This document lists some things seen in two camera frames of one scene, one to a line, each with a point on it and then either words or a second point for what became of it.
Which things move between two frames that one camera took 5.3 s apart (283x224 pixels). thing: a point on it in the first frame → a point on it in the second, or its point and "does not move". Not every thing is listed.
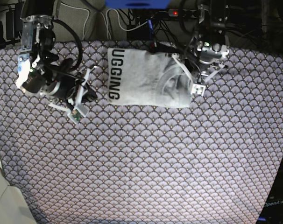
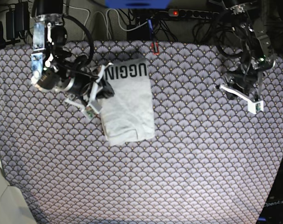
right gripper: [198, 74] → [245, 86]
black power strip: [186, 13] does not move
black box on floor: [142, 33] does not move
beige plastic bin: [9, 206] does not move
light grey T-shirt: [143, 78] → [128, 115]
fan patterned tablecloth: [215, 163] does not move
